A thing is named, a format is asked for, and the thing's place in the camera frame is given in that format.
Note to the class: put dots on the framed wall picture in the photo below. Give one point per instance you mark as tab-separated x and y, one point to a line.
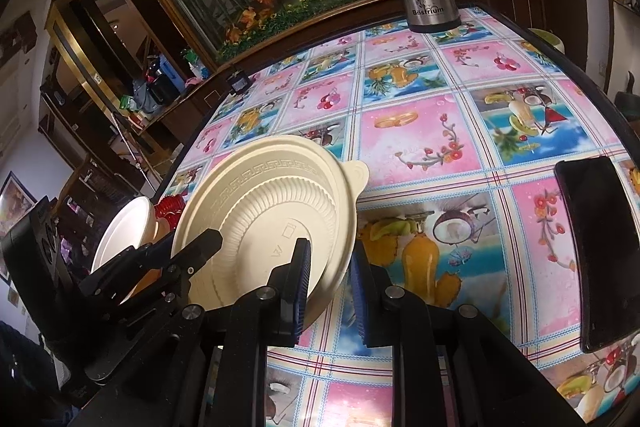
15	204

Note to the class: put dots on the large red scalloped plate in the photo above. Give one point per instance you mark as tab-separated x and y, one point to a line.
170	207

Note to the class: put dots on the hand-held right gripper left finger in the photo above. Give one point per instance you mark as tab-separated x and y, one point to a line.
300	292

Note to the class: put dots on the gold framed display cabinet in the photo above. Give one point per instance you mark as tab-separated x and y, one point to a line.
75	47

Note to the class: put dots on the green and white basin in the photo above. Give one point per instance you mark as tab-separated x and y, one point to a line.
547	40

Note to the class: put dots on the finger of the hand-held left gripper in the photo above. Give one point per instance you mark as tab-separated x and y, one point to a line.
125	269
200	249

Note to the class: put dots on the fruit print tablecloth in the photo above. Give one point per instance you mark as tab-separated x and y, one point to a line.
425	142

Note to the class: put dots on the white foam plate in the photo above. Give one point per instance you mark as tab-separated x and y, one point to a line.
117	232

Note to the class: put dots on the black bag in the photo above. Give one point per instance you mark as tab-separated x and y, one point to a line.
164	89

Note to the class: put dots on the black smartphone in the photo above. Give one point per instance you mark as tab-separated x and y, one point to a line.
600	257

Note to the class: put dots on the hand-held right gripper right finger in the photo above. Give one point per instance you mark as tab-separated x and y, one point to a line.
360	297

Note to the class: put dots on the blue plastic container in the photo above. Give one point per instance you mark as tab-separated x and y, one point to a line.
172	69

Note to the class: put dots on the clear bottle with green cap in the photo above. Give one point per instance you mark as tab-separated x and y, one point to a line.
196	64

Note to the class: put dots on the small black device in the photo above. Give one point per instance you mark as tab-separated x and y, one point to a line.
239	83

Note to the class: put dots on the pink cloth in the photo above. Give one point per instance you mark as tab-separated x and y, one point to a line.
194	83

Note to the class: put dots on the black rimmed table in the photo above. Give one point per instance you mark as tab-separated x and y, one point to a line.
550	48

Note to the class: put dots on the green packet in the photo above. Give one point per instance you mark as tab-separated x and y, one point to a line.
128	103

